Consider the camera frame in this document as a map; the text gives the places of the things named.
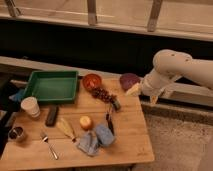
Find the blue cloth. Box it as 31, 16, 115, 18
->
77, 124, 115, 156

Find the yellow apple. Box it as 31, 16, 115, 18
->
79, 116, 93, 131

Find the green plastic tray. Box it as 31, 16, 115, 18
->
23, 71, 78, 104

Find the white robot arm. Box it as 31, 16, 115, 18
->
126, 49, 213, 105

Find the wooden table board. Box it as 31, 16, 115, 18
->
0, 79, 154, 171

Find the blue object at left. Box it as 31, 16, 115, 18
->
9, 89, 24, 102

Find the black remote control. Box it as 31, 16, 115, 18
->
45, 105, 58, 127

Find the red bowl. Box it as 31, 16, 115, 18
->
82, 74, 102, 91

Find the white paper cup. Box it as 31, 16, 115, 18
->
21, 97, 40, 118

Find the silver metal fork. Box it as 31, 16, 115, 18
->
40, 132, 59, 160

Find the small metal cup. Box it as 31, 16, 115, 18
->
8, 127, 26, 142

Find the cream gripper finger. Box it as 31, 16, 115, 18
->
150, 96, 158, 106
126, 83, 141, 96

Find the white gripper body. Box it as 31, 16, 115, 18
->
141, 70, 172, 96

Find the bunch of dark grapes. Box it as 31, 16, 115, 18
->
91, 87, 121, 111

